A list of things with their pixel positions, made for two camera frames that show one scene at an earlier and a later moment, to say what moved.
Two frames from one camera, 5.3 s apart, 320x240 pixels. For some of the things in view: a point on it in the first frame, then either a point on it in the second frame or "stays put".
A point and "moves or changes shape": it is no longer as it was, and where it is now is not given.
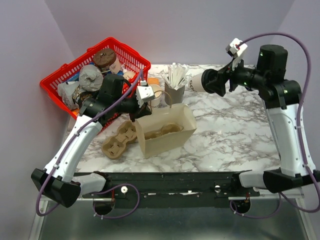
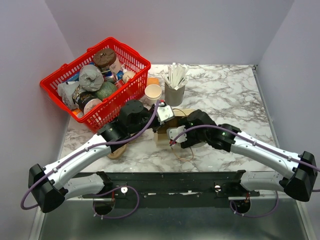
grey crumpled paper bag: (90, 78) stays put
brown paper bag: (161, 129) moves or changes shape
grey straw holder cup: (177, 96) stays put
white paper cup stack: (157, 91) stays put
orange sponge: (153, 81) stays put
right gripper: (218, 85) -> (189, 142)
